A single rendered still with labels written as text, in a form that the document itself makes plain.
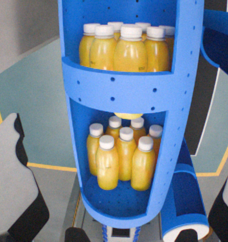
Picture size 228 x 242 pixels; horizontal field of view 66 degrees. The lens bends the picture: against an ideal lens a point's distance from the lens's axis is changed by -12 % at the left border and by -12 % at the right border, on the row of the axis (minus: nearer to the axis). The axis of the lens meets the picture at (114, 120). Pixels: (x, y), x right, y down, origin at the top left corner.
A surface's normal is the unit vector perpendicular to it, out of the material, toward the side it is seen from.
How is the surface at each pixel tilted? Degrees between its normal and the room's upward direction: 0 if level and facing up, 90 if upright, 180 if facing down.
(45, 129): 0
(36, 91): 0
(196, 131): 0
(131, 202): 90
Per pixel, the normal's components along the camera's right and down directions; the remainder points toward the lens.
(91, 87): -0.48, 0.47
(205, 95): -0.07, 0.54
